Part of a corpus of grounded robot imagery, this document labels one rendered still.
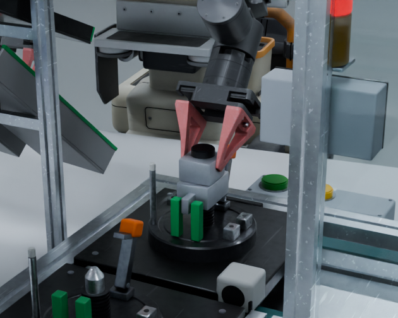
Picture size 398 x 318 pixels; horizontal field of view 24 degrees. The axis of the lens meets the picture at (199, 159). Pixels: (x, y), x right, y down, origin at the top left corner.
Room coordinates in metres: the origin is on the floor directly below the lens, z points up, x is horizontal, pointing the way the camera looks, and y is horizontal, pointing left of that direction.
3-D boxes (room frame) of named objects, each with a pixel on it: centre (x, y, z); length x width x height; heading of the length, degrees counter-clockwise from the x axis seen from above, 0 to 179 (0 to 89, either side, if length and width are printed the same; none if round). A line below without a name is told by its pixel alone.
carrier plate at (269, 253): (1.07, 0.00, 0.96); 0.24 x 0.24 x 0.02; 64
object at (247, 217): (1.06, -0.06, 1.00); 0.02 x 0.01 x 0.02; 154
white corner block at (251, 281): (0.93, -0.05, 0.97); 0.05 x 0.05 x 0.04; 64
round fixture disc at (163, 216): (1.07, 0.00, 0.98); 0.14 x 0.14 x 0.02
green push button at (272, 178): (1.25, -0.11, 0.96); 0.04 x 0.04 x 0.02
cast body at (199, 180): (1.06, 0.00, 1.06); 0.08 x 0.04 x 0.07; 154
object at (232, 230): (1.03, -0.04, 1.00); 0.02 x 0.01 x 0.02; 154
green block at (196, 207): (1.02, 0.00, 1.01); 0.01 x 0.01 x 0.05; 64
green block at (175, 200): (1.03, 0.03, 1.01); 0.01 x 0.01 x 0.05; 64
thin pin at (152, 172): (1.06, 0.06, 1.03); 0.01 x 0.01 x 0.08
